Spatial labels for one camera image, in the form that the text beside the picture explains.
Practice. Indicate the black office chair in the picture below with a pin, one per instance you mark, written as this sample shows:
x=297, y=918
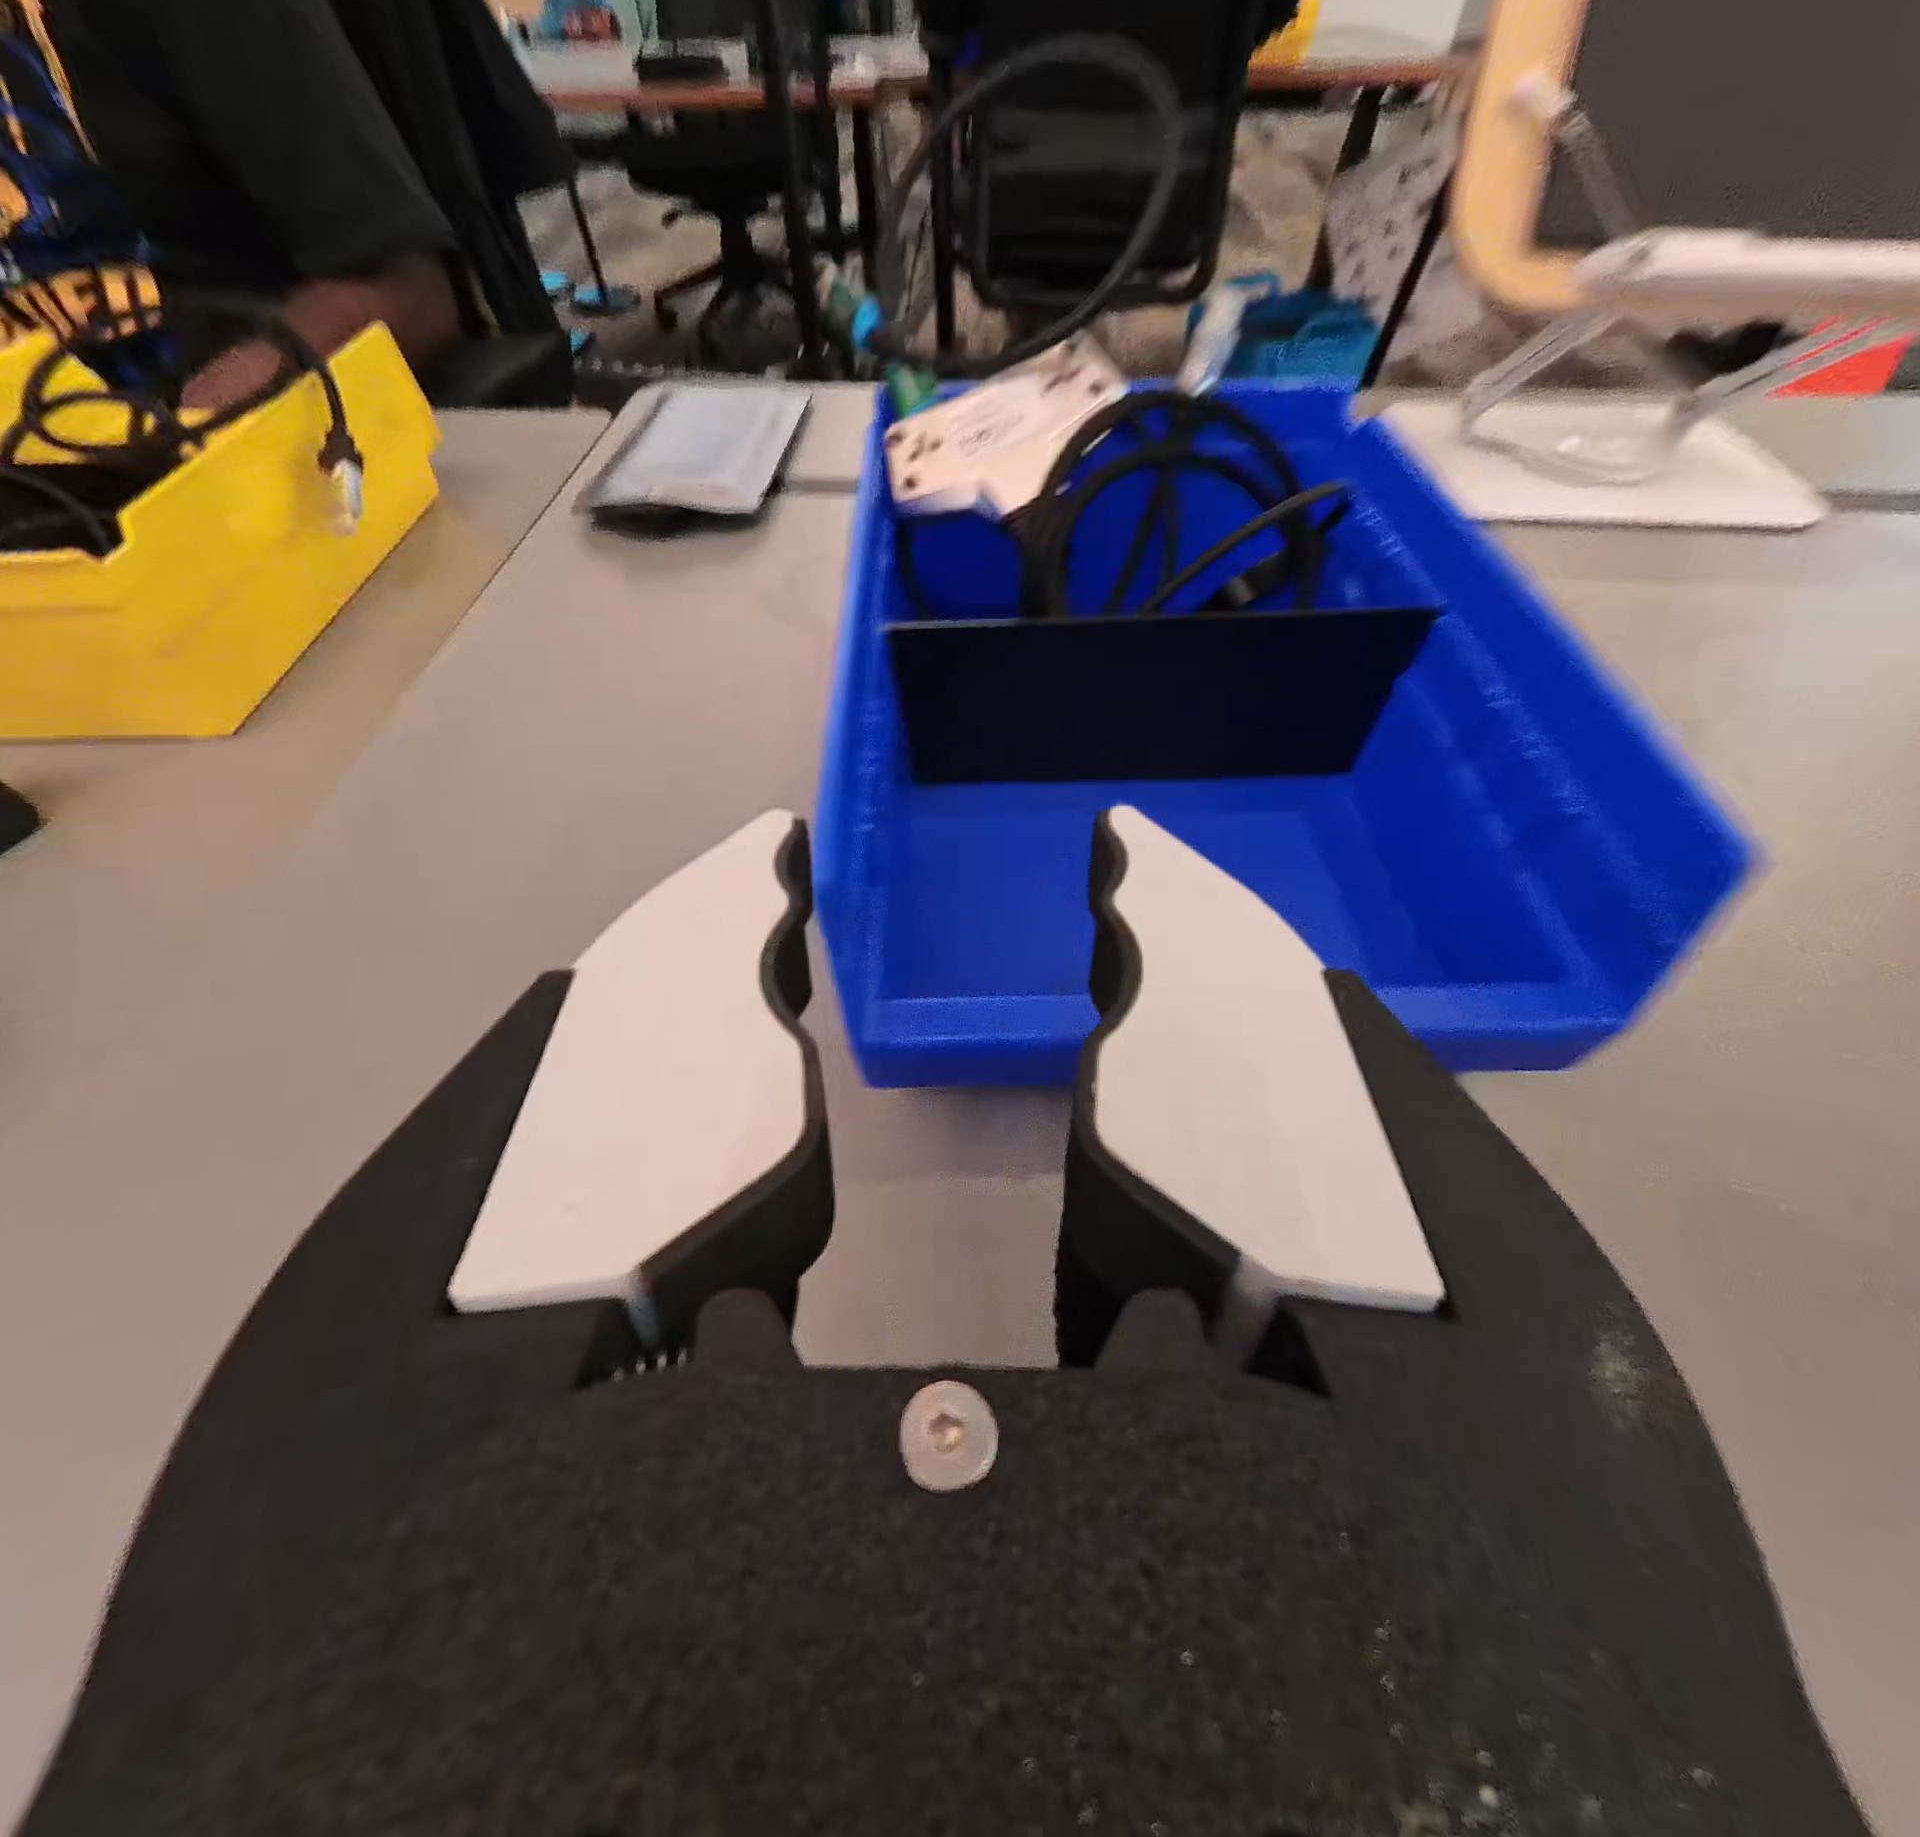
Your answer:
x=1112, y=98

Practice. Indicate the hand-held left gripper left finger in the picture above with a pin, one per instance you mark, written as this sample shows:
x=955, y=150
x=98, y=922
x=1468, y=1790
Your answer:
x=647, y=1117

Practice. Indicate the yellow plastic bin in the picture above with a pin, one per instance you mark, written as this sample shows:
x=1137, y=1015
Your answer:
x=212, y=623

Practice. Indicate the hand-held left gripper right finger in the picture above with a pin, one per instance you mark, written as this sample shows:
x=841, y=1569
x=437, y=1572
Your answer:
x=1262, y=1117

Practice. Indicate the tablet stand with dark board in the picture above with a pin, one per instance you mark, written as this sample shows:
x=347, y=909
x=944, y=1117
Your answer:
x=1757, y=53

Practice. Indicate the blue plastic bin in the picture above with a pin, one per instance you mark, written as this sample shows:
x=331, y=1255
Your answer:
x=1532, y=818

